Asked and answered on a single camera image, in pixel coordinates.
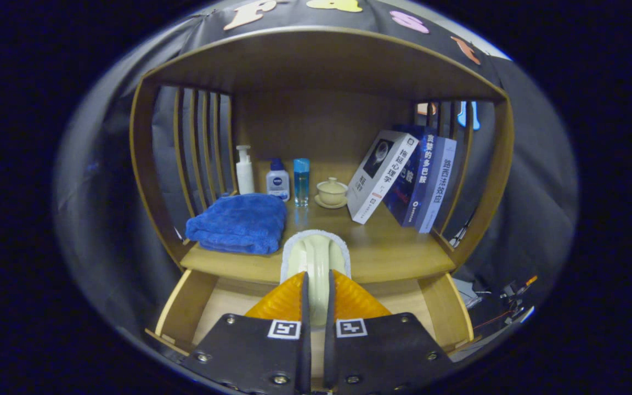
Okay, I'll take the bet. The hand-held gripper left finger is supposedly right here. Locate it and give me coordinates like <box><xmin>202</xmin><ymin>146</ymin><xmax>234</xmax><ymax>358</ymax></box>
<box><xmin>179</xmin><ymin>270</ymin><xmax>312</xmax><ymax>394</ymax></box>

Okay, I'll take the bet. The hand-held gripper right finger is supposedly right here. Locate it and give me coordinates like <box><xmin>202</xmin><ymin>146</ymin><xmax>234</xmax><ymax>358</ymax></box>
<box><xmin>323</xmin><ymin>269</ymin><xmax>455</xmax><ymax>391</ymax></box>

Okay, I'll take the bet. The wooden drawer with black knob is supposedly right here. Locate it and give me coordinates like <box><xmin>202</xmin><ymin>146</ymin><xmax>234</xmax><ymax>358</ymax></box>
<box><xmin>145</xmin><ymin>269</ymin><xmax>475</xmax><ymax>379</ymax></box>

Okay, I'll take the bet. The cream scrubber with white pad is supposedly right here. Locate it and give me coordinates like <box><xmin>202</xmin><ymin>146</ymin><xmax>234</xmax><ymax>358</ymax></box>
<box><xmin>280</xmin><ymin>229</ymin><xmax>352</xmax><ymax>329</ymax></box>

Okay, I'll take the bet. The wooden countertop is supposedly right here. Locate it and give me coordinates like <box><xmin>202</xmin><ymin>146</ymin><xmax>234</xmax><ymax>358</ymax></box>
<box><xmin>179</xmin><ymin>159</ymin><xmax>456</xmax><ymax>285</ymax></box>

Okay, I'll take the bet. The folded blue towel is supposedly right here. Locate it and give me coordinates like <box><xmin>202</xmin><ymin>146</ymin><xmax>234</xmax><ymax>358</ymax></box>
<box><xmin>185</xmin><ymin>193</ymin><xmax>288</xmax><ymax>255</ymax></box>

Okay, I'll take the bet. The cream lidded teacup with saucer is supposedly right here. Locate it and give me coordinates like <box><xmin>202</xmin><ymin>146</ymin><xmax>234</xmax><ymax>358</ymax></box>
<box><xmin>314</xmin><ymin>177</ymin><xmax>349</xmax><ymax>210</ymax></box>

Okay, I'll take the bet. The black light stand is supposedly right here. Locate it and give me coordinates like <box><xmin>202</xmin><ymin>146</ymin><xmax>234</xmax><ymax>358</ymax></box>
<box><xmin>450</xmin><ymin>208</ymin><xmax>478</xmax><ymax>247</ymax></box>

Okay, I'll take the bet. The clear blue bottle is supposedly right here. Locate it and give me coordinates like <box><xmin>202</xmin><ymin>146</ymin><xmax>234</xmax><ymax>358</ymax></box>
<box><xmin>293</xmin><ymin>158</ymin><xmax>311</xmax><ymax>207</ymax></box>

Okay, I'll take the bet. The white bottle with blue cap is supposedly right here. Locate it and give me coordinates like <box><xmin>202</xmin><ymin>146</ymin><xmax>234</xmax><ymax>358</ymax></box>
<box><xmin>266</xmin><ymin>158</ymin><xmax>291</xmax><ymax>202</ymax></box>

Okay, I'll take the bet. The black device with orange clip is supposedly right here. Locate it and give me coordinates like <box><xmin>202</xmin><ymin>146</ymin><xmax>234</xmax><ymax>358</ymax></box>
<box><xmin>498</xmin><ymin>274</ymin><xmax>539</xmax><ymax>320</ymax></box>

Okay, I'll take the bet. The dark blue book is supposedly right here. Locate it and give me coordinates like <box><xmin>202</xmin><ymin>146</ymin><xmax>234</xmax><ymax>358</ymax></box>
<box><xmin>383</xmin><ymin>124</ymin><xmax>438</xmax><ymax>228</ymax></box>

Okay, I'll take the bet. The white book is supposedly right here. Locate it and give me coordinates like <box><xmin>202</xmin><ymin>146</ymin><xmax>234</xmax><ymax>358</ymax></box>
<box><xmin>346</xmin><ymin>130</ymin><xmax>420</xmax><ymax>225</ymax></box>

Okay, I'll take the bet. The white pump bottle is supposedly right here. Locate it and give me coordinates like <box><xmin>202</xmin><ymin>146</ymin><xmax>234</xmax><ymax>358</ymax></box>
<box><xmin>235</xmin><ymin>145</ymin><xmax>255</xmax><ymax>195</ymax></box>

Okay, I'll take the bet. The pale lilac book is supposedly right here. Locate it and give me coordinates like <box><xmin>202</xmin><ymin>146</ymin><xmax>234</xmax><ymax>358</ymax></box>
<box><xmin>415</xmin><ymin>136</ymin><xmax>458</xmax><ymax>234</ymax></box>

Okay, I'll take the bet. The black backdrop cloth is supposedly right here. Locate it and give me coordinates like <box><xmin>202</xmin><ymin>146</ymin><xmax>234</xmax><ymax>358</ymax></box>
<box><xmin>53</xmin><ymin>0</ymin><xmax>579</xmax><ymax>352</ymax></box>

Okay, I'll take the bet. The tangle of thin cables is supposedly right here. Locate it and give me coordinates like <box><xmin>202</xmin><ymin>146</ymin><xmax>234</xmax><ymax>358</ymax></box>
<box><xmin>450</xmin><ymin>277</ymin><xmax>525</xmax><ymax>332</ymax></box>

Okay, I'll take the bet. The wooden cabinet with shelf frame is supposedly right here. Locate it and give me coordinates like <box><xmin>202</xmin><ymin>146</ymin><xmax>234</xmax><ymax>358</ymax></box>
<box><xmin>129</xmin><ymin>25</ymin><xmax>515</xmax><ymax>286</ymax></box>

